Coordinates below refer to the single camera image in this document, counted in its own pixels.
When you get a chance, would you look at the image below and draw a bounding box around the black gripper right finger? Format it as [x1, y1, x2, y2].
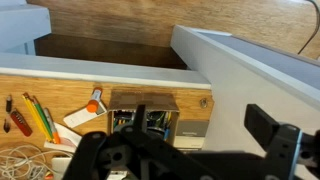
[244, 103, 320, 180]

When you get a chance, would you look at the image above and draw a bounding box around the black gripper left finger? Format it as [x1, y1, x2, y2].
[62, 104, 214, 180]

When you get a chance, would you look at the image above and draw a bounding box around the green pencil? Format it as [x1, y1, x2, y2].
[32, 96, 55, 136]

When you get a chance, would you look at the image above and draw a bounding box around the brown cardboard box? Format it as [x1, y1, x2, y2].
[107, 89, 181, 145]

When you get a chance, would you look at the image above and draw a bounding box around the small gray box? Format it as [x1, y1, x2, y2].
[173, 119, 210, 150]

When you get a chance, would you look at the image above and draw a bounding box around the white plastic bag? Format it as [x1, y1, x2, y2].
[43, 122, 83, 154]

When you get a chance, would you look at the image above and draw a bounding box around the white rounded device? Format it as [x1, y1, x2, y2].
[50, 156, 74, 180]

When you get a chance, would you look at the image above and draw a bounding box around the white paper card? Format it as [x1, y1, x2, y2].
[62, 100, 108, 129]

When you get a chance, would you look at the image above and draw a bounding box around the orange capped glue stick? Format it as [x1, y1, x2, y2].
[85, 86, 104, 114]

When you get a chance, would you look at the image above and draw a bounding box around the red pocket knife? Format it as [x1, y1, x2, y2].
[9, 108, 34, 138]

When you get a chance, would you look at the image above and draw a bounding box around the white cable tangle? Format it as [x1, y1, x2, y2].
[0, 143, 73, 180]

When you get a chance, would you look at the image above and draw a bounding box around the small black handled tool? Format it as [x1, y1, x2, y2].
[2, 94, 14, 134]

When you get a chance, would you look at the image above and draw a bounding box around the black floor cable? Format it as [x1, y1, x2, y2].
[297, 0, 320, 56]

